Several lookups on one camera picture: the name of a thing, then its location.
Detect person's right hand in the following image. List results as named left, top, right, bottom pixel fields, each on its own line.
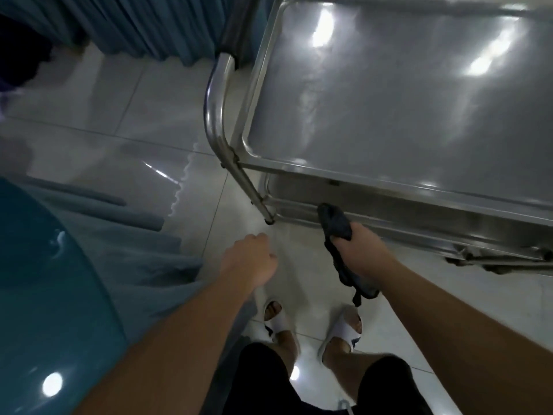
left=332, top=223, right=401, bottom=282

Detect person's left hand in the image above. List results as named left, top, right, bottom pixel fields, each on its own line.
left=218, top=233, right=280, bottom=293

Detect dark grey cleaning cloth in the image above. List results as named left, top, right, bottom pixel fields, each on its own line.
left=317, top=202, right=381, bottom=308

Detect person's right forearm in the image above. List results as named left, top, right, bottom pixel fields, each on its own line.
left=371, top=257, right=553, bottom=415

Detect person's left forearm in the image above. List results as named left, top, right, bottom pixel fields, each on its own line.
left=73, top=272, right=261, bottom=415

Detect person's left white sandal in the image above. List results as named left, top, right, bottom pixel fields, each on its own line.
left=261, top=299, right=300, bottom=343

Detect person's white sandal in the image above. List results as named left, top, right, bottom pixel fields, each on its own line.
left=319, top=304, right=363, bottom=354
left=261, top=299, right=300, bottom=343

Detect person's right white sandal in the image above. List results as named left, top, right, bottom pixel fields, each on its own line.
left=319, top=304, right=363, bottom=354

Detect person's left leg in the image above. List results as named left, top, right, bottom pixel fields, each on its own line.
left=264, top=301, right=301, bottom=373

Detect person's leg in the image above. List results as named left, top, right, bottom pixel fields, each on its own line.
left=264, top=301, right=301, bottom=373
left=321, top=308, right=383, bottom=404

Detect person's right leg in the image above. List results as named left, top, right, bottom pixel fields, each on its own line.
left=321, top=308, right=383, bottom=404

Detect person's black shorts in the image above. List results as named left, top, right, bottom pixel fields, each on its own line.
left=221, top=341, right=435, bottom=415

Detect stainless steel trolley cart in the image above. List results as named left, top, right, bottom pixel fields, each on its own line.
left=203, top=0, right=553, bottom=277

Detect blue glass table cover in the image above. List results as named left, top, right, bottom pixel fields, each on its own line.
left=0, top=177, right=130, bottom=415

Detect blue pleated curtain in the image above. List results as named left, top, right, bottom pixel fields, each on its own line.
left=0, top=0, right=277, bottom=69

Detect dark bag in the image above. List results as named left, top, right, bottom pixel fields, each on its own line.
left=0, top=13, right=54, bottom=90

